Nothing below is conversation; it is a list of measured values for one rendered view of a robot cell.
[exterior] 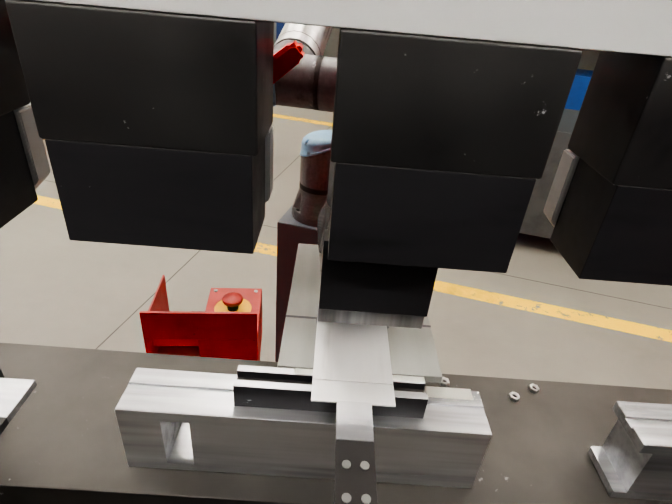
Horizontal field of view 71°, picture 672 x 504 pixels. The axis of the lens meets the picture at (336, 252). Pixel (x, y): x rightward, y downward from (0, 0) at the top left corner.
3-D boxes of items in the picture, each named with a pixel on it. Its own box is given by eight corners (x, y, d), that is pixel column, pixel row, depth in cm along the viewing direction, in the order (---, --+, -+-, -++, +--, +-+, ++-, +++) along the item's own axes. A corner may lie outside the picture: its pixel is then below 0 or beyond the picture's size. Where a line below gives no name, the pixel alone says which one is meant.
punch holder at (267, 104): (272, 207, 44) (274, 9, 35) (258, 254, 37) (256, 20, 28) (110, 194, 44) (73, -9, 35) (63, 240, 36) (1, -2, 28)
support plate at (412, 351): (412, 257, 74) (413, 251, 74) (441, 383, 52) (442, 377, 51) (298, 248, 74) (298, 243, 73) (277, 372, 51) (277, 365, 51)
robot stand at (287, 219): (291, 379, 181) (299, 196, 141) (336, 391, 178) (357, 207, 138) (274, 415, 166) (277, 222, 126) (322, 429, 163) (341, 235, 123)
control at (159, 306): (262, 331, 105) (261, 264, 96) (257, 386, 92) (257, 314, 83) (170, 331, 103) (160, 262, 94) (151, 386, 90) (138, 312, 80)
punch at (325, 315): (419, 321, 46) (438, 238, 41) (422, 335, 45) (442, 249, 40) (318, 314, 46) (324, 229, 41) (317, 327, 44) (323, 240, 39)
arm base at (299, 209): (302, 198, 139) (303, 167, 134) (351, 208, 137) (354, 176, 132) (284, 220, 127) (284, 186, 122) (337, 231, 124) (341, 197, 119)
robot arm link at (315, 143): (303, 170, 132) (305, 123, 125) (351, 176, 131) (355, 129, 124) (294, 187, 122) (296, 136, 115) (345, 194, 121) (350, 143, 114)
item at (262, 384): (419, 396, 52) (424, 377, 51) (423, 418, 50) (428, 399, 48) (239, 384, 52) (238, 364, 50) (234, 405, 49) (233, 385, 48)
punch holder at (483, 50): (484, 223, 44) (536, 33, 36) (511, 274, 37) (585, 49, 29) (326, 211, 44) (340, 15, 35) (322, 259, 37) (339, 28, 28)
